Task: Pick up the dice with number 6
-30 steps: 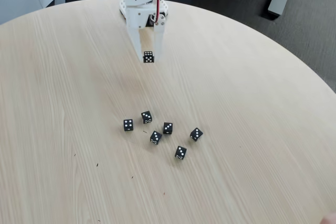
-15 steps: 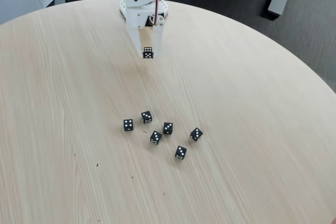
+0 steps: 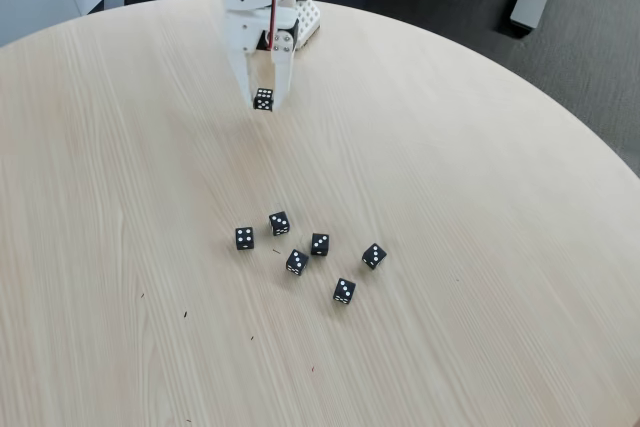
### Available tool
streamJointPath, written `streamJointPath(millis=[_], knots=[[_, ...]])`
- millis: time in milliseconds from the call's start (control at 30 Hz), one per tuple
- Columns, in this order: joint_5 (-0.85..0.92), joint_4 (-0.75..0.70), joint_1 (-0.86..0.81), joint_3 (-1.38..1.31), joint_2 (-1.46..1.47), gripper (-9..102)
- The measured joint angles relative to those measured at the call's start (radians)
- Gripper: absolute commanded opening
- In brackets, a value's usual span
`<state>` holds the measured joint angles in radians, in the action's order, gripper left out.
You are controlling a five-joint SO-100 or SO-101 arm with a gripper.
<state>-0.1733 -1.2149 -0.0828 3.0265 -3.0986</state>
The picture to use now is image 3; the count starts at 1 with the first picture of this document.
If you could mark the black die with white pips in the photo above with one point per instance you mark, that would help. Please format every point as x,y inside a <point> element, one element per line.
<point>279,223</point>
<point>244,238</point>
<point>374,256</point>
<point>297,262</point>
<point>344,290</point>
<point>263,99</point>
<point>320,244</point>

